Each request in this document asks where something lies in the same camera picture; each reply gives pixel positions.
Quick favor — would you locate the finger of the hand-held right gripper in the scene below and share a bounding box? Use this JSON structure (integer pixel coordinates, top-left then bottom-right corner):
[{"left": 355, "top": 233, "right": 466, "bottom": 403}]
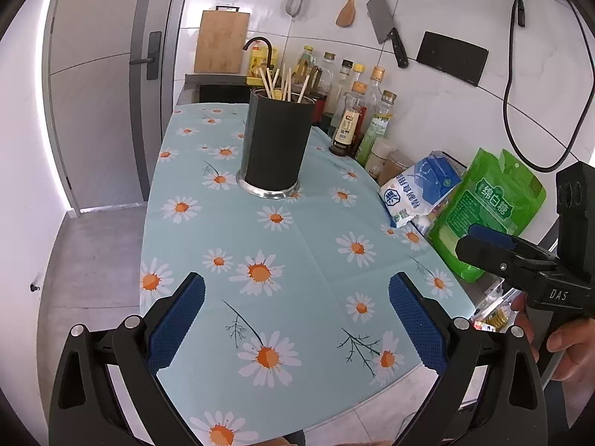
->
[
  {"left": 467, "top": 223, "right": 559, "bottom": 264},
  {"left": 456, "top": 235, "right": 557, "bottom": 292}
]

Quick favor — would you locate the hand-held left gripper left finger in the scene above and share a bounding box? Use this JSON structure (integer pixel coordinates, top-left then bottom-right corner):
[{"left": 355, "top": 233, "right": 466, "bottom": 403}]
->
[{"left": 49, "top": 272, "right": 206, "bottom": 446}]

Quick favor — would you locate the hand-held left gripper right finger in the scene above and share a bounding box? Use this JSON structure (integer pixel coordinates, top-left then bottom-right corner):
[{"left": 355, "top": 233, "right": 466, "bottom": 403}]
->
[{"left": 388, "top": 272, "right": 549, "bottom": 446}]

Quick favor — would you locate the black utensil holder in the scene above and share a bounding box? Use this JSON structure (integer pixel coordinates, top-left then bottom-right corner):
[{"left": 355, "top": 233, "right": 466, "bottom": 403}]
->
[{"left": 236, "top": 87, "right": 313, "bottom": 200}]

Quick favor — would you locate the pile of wooden chopsticks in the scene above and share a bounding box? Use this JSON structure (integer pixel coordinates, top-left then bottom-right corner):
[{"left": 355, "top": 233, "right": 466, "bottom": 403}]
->
[{"left": 255, "top": 66, "right": 310, "bottom": 103}]

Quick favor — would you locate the person's right hand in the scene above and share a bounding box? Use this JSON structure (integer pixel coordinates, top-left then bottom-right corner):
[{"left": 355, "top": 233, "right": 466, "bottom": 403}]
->
[{"left": 510, "top": 294, "right": 595, "bottom": 372}]

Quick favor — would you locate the green sugar bag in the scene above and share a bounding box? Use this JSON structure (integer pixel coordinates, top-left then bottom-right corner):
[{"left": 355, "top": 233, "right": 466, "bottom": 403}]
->
[{"left": 428, "top": 148, "right": 547, "bottom": 282}]

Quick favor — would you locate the red yellow packet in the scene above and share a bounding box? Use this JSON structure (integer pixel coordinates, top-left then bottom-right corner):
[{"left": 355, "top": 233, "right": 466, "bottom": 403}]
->
[{"left": 469, "top": 297, "right": 512, "bottom": 335}]

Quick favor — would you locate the blue white salt bag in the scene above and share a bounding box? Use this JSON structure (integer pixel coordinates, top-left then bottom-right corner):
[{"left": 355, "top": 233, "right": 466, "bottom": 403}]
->
[{"left": 379, "top": 150, "right": 466, "bottom": 228}]

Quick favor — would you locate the brown spice jar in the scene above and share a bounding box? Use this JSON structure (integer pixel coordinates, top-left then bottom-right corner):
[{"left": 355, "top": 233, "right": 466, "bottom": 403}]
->
[{"left": 376, "top": 150, "right": 414, "bottom": 187}]

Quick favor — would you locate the daisy printed tablecloth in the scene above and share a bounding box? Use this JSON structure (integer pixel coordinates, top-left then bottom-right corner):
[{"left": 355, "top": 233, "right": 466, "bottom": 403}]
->
[{"left": 139, "top": 102, "right": 476, "bottom": 446}]

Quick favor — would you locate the white lid spice jar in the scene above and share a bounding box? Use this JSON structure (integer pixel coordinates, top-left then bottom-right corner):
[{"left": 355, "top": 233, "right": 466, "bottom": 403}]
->
[{"left": 365, "top": 138, "right": 396, "bottom": 175}]

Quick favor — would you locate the green label bottle gold cap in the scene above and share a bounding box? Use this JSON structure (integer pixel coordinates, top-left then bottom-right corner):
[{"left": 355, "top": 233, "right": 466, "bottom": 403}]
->
[{"left": 356, "top": 90, "right": 398, "bottom": 161}]

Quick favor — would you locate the small sauce bottle gold cap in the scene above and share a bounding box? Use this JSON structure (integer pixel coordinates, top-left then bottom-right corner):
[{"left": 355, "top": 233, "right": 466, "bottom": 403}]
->
[{"left": 328, "top": 81, "right": 368, "bottom": 158}]

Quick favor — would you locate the tall clear bottle gold cap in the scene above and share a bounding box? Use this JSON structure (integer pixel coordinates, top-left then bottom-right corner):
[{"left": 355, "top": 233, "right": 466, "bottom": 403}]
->
[{"left": 369, "top": 66, "right": 386, "bottom": 103}]

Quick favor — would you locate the black cap bottle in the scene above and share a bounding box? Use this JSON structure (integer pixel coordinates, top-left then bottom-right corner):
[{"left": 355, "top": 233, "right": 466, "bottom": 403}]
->
[{"left": 339, "top": 59, "right": 355, "bottom": 103}]

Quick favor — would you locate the grey door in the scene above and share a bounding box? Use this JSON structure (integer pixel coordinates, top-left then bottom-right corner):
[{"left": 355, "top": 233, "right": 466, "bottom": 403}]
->
[{"left": 46, "top": 0, "right": 187, "bottom": 214}]

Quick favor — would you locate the black sink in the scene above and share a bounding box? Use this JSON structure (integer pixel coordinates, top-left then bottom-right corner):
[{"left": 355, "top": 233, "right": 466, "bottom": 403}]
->
[{"left": 184, "top": 73, "right": 252, "bottom": 104}]

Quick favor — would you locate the olive oil bottle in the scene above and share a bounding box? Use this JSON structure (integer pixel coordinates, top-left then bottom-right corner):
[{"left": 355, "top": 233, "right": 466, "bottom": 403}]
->
[{"left": 297, "top": 45, "right": 319, "bottom": 87}]

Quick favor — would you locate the yellow oil bottle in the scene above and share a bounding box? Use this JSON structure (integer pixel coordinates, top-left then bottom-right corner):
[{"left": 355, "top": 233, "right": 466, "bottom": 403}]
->
[{"left": 248, "top": 46, "right": 280, "bottom": 85}]

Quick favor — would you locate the wooden cutting board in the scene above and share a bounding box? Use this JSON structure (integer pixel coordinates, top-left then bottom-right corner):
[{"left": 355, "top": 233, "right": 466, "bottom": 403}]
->
[{"left": 194, "top": 7, "right": 252, "bottom": 75}]

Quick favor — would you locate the black faucet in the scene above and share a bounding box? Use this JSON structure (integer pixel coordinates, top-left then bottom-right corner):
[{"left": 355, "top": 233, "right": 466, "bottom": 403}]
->
[{"left": 242, "top": 37, "right": 276, "bottom": 85}]

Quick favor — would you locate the black wall panel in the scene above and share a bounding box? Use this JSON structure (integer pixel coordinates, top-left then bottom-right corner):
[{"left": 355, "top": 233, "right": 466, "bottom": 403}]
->
[{"left": 416, "top": 32, "right": 490, "bottom": 87}]

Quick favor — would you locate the black power cable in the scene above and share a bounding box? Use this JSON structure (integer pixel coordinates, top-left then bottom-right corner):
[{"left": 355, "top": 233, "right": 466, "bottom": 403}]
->
[{"left": 503, "top": 0, "right": 589, "bottom": 171}]

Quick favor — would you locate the cleaver with black handle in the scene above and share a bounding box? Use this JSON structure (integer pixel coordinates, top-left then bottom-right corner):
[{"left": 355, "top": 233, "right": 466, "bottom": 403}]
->
[{"left": 366, "top": 0, "right": 409, "bottom": 69}]

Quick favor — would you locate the black door handle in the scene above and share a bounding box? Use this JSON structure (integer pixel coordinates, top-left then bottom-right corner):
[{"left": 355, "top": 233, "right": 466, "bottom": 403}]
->
[{"left": 130, "top": 32, "right": 163, "bottom": 81}]

